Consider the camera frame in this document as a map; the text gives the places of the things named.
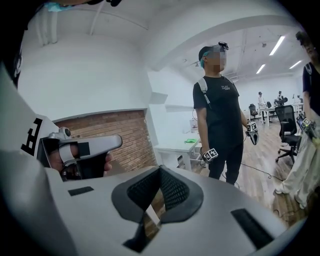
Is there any light blue face mask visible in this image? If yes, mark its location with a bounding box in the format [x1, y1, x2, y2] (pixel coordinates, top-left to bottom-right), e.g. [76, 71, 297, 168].
[46, 1, 74, 13]

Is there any person's left hand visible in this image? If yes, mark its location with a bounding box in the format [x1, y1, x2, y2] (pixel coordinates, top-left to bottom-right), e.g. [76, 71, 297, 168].
[49, 143, 114, 182]

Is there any black floor cable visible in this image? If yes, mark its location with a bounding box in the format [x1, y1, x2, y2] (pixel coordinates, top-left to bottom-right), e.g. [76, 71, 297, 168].
[239, 161, 284, 181]

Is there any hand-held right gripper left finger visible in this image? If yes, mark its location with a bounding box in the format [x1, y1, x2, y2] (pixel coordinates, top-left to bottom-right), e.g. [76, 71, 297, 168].
[62, 164, 161, 256]

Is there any white desk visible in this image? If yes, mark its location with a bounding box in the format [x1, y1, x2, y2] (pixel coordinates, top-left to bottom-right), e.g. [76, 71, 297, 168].
[259, 105, 279, 124]

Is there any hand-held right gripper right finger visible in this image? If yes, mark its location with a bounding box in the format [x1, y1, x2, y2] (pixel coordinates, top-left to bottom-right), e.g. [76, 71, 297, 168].
[146, 164, 288, 256]

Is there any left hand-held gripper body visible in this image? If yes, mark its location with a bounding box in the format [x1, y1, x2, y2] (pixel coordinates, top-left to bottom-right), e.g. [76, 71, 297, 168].
[0, 62, 106, 181]

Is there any black office chair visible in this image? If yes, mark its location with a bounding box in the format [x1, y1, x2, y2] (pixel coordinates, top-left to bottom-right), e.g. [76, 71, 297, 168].
[248, 102, 259, 124]
[274, 104, 303, 164]

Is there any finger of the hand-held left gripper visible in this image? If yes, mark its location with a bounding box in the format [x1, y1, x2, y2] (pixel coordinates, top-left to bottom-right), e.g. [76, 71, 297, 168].
[58, 134, 124, 164]

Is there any white table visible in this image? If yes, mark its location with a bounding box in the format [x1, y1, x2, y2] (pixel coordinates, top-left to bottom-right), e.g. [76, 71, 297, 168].
[153, 139, 201, 174]

